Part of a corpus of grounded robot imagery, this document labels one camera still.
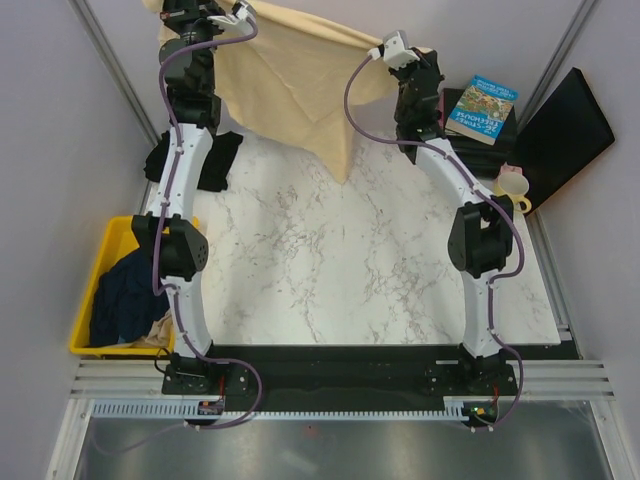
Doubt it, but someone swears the cream yellow t-shirt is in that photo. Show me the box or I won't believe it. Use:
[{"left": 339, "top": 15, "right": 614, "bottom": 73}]
[{"left": 142, "top": 0, "right": 434, "bottom": 186}]

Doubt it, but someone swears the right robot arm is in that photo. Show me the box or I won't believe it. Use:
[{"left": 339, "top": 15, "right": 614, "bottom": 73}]
[{"left": 383, "top": 47, "right": 514, "bottom": 394}]

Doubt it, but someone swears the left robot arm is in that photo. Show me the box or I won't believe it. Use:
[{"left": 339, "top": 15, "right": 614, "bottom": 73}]
[{"left": 132, "top": 1, "right": 224, "bottom": 393}]

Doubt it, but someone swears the colourful treehouse book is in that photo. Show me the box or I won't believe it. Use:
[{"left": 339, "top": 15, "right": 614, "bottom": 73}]
[{"left": 445, "top": 75, "right": 519, "bottom": 146}]

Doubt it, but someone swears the black box with knobs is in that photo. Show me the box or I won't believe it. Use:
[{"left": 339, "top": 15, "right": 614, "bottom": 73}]
[{"left": 438, "top": 88, "right": 517, "bottom": 178}]

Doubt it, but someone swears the small pink box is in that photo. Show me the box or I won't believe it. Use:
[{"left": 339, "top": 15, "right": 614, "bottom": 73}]
[{"left": 499, "top": 163, "right": 523, "bottom": 176}]

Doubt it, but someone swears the yellow ceramic mug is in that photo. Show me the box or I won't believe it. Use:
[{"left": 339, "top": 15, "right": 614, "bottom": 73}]
[{"left": 493, "top": 171, "right": 532, "bottom": 214}]

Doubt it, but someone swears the folded black t-shirt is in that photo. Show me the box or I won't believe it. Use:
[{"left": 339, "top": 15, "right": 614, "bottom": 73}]
[{"left": 144, "top": 131, "right": 244, "bottom": 193}]

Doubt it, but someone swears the black flat panel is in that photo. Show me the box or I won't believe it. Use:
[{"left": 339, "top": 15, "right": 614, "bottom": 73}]
[{"left": 507, "top": 67, "right": 615, "bottom": 209}]

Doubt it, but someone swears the yellow plastic bin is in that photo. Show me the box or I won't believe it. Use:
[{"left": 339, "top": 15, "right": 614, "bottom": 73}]
[{"left": 69, "top": 216, "right": 174, "bottom": 358}]

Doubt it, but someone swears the navy blue t-shirt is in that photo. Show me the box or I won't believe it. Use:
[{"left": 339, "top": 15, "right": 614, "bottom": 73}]
[{"left": 89, "top": 249, "right": 169, "bottom": 347}]

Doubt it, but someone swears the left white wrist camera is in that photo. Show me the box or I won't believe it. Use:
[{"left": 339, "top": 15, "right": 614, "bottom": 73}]
[{"left": 207, "top": 1, "right": 257, "bottom": 36}]

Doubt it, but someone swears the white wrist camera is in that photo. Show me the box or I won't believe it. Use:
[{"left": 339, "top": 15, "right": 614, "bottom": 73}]
[
  {"left": 368, "top": 30, "right": 420, "bottom": 70},
  {"left": 207, "top": 1, "right": 257, "bottom": 36}
]

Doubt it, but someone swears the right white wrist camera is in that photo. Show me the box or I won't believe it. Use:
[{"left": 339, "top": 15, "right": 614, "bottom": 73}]
[{"left": 368, "top": 30, "right": 420, "bottom": 70}]

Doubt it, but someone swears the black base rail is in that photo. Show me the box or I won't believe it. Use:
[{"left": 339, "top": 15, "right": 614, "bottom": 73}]
[{"left": 162, "top": 345, "right": 518, "bottom": 415}]

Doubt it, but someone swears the white slotted cable duct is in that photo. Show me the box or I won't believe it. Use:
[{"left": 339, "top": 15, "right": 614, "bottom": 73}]
[{"left": 92, "top": 399, "right": 225, "bottom": 420}]

